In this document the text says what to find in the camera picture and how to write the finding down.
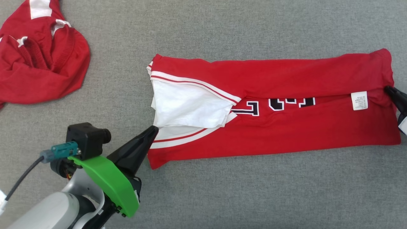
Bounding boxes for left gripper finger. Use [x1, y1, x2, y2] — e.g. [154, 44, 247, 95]
[107, 125, 159, 178]

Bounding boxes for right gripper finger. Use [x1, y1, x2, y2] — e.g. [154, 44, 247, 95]
[384, 86, 407, 115]

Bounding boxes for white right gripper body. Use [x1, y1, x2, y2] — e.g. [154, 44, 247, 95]
[398, 113, 407, 136]

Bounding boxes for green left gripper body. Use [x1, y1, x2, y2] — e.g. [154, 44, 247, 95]
[68, 155, 142, 218]

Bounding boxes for red basketball jersey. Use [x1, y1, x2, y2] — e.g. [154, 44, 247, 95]
[146, 48, 402, 170]

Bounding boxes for red white-striped shorts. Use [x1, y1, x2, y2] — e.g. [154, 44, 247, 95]
[0, 0, 91, 110]

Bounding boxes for grey fabric sofa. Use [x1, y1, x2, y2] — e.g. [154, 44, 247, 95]
[0, 0, 407, 229]

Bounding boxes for white cable label tag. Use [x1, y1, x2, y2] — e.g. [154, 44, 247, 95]
[0, 190, 7, 217]

